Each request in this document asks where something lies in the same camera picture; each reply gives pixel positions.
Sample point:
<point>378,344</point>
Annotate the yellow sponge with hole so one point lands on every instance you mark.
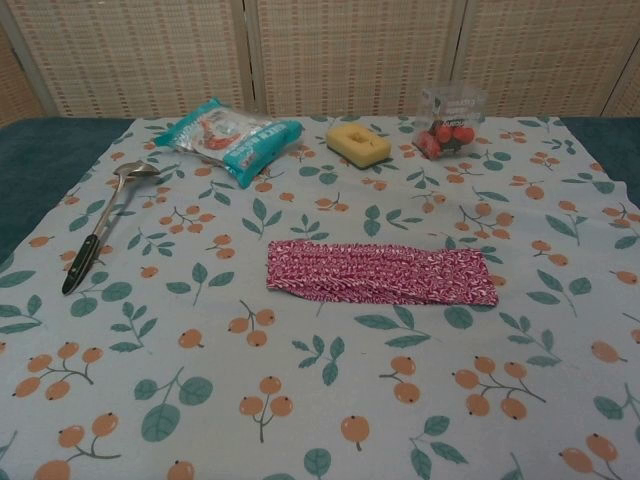
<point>370,147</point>

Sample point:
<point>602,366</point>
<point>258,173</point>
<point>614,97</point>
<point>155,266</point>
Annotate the teal snack bag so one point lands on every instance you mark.
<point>235,145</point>

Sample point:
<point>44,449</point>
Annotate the floral fruit print tablecloth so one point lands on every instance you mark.
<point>320,400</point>

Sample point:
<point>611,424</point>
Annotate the clear bag red candies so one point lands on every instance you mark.
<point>445,137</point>

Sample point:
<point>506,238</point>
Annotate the woven folding screen panel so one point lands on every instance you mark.
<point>140,55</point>
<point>15,85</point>
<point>355,55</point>
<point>555,55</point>

